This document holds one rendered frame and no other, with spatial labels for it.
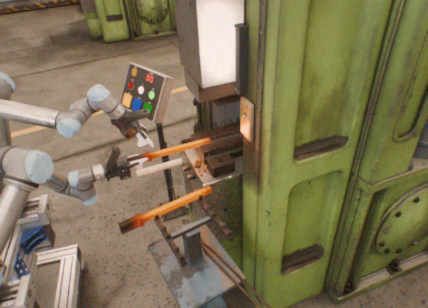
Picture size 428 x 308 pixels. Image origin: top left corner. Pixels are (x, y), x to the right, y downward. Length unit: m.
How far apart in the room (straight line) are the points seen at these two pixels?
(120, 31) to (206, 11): 5.17
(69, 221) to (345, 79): 2.30
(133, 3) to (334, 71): 5.21
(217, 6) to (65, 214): 2.18
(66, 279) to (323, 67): 1.83
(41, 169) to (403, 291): 2.14
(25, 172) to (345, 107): 1.25
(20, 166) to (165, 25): 5.39
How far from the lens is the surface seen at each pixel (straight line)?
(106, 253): 2.69
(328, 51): 1.35
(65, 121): 1.46
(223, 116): 1.99
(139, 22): 6.48
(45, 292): 2.39
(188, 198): 1.54
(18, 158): 1.47
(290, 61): 1.20
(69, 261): 2.44
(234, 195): 1.78
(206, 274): 1.62
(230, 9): 1.43
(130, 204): 2.97
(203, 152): 1.73
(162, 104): 2.07
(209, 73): 1.47
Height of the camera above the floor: 2.03
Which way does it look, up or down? 36 degrees down
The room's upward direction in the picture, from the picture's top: 3 degrees counter-clockwise
